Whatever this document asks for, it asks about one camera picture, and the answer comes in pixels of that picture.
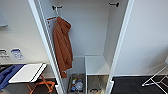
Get white wardrobe door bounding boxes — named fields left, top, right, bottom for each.
left=105, top=0, right=136, bottom=94
left=27, top=0, right=65, bottom=94

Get white wardrobe body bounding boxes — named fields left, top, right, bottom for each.
left=27, top=0, right=136, bottom=94

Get white inner wardrobe shelf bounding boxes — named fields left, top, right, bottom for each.
left=83, top=54, right=111, bottom=94

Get orange jacket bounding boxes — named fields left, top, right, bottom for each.
left=52, top=16, right=74, bottom=80

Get pale clothes hanger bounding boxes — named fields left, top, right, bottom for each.
left=46, top=9, right=64, bottom=22

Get black wardrobe hook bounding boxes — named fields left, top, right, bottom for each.
left=108, top=2, right=120, bottom=8
left=51, top=4, right=64, bottom=12

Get white table orange legs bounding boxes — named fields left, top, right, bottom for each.
left=7, top=62, right=56, bottom=94

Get white folding chair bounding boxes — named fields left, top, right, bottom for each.
left=141, top=55, right=168, bottom=88

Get blue cloth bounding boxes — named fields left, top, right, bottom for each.
left=0, top=64, right=26, bottom=92

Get grey wall shelf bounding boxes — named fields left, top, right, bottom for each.
left=0, top=12, right=9, bottom=30

